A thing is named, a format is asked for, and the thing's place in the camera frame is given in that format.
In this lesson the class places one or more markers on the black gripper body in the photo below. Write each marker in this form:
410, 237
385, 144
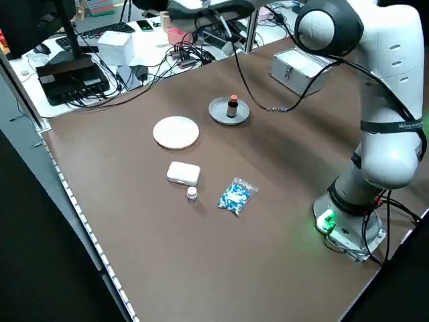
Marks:
151, 3

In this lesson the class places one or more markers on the brown iodophor bottle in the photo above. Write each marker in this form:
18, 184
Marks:
232, 107

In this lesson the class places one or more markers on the silver aluminium medical kit case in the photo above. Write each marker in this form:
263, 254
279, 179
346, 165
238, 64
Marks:
295, 78

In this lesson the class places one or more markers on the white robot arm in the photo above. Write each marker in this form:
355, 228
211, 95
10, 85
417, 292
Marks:
385, 84

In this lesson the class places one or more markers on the round gray plate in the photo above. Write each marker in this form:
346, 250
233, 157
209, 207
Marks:
218, 114

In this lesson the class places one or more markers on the round white plate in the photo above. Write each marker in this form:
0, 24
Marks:
176, 132

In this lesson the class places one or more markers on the brown cardboard box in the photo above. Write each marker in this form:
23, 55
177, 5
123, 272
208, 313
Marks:
165, 20

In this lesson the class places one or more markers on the black smartphone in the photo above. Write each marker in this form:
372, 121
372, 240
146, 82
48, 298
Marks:
144, 25

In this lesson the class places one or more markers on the pink plastic bin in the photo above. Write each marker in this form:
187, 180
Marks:
177, 36

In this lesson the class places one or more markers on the white cube box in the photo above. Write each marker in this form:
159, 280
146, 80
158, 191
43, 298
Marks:
115, 48

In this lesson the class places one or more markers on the black keyboard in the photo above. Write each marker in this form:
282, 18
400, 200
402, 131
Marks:
100, 31

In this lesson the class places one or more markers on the black usb hub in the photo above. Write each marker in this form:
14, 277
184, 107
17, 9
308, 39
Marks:
187, 60

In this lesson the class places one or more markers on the small black plug adapter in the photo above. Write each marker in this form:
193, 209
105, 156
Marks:
140, 73

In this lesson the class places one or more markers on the black ribbed power brick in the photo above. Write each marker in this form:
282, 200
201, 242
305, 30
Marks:
238, 30
218, 40

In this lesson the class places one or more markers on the white paper box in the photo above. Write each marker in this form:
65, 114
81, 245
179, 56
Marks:
125, 77

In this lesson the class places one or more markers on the black dock box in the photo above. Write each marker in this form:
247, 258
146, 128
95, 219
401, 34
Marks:
70, 80

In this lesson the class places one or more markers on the black computer mouse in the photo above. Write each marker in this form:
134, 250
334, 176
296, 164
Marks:
42, 49

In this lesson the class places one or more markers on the black monitor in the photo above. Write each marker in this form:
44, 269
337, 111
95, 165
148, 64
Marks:
30, 23

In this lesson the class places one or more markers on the white plastic box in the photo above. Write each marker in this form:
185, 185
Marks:
183, 172

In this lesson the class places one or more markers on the small white pill bottle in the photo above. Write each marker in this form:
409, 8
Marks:
192, 194

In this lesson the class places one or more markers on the blue white pill bag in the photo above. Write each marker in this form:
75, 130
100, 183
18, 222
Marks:
236, 196

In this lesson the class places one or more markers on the aluminium camera post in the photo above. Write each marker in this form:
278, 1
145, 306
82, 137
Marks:
253, 30

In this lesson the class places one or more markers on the aluminium table frame rail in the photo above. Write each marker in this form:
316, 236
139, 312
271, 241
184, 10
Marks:
67, 188

